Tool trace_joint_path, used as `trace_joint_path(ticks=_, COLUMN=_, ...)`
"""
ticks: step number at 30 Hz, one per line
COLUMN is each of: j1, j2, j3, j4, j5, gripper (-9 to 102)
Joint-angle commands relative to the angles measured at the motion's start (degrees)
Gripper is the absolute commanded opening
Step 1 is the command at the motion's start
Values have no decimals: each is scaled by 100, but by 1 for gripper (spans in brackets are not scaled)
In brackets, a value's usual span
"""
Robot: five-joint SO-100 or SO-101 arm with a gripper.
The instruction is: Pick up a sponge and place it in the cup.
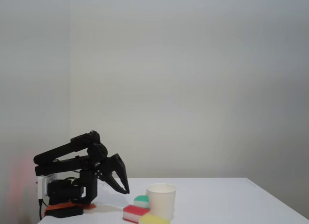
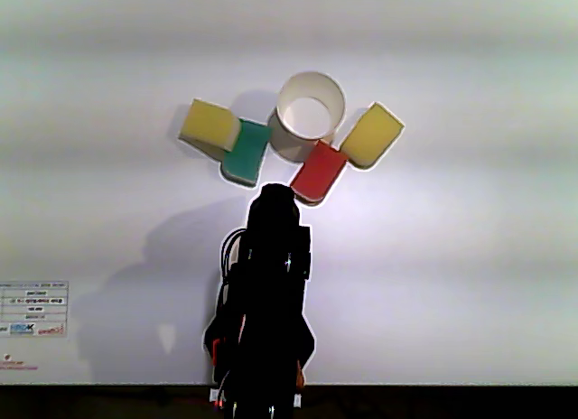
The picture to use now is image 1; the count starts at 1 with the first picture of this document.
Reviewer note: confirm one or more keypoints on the yellow sponge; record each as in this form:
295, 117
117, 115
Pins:
153, 219

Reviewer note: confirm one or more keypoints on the red and white sponge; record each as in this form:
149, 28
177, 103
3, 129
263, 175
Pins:
135, 212

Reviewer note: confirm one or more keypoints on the black table clamp block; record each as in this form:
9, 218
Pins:
67, 212

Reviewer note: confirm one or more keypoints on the white controller board holder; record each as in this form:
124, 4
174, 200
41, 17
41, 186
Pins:
42, 186

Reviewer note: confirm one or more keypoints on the orange clamp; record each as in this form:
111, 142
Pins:
64, 205

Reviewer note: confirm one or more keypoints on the white paper cup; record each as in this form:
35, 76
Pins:
161, 202

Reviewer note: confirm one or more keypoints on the green and white sponge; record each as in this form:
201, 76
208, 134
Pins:
142, 200

